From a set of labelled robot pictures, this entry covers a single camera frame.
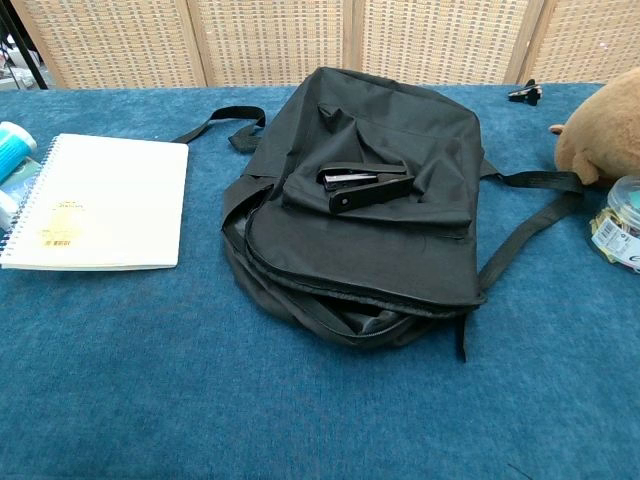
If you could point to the black fabric backpack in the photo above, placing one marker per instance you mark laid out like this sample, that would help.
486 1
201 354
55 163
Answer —
380 250

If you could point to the white spiral notebook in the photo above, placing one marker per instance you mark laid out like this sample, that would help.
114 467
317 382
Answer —
115 200

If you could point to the black stapler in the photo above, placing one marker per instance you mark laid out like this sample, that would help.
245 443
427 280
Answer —
370 192

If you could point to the woven wicker folding screen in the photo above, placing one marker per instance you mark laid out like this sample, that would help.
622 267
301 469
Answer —
270 40

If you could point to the blue tablecloth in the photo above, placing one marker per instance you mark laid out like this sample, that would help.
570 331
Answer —
150 375

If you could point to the small black binder clip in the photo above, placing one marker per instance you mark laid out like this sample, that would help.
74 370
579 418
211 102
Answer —
525 93

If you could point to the clear jar of coloured clips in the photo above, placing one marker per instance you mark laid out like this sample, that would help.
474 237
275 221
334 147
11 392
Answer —
622 225

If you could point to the brown plush toy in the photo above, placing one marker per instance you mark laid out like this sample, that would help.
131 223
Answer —
607 130

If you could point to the tissue pack in clear wrap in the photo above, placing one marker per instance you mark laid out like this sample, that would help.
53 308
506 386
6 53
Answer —
12 200

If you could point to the long teal tube pack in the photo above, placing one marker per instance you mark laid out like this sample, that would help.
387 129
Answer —
12 145

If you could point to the black tripod stand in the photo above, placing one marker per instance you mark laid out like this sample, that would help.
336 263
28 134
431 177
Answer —
20 45

